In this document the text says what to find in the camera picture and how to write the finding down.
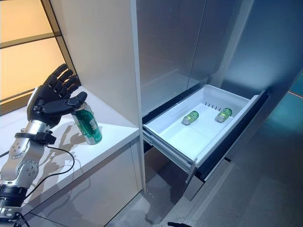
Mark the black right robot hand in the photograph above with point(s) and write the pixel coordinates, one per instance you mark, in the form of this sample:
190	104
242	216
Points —
176	225

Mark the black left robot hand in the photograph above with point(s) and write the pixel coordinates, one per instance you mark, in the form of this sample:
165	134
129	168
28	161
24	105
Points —
49	97

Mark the dark green beverage can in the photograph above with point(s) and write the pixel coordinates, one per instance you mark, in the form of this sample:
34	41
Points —
88	125

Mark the white fridge drawer steel front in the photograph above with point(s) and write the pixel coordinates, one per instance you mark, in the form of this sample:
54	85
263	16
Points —
175	139

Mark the stainless steel fridge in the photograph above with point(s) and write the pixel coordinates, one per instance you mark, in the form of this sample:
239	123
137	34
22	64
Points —
165	47

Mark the white counter cabinet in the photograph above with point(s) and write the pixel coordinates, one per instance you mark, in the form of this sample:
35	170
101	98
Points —
106	132

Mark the light green beverage can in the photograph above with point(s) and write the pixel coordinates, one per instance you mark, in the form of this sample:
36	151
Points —
190	117
223	115

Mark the grey steel side panel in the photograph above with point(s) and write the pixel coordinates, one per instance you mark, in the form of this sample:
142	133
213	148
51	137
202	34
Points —
260	47

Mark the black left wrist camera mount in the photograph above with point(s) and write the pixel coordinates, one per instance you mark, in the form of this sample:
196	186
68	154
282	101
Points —
40	137

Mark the lit window dark frame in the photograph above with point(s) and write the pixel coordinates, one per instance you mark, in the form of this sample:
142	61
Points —
23	59

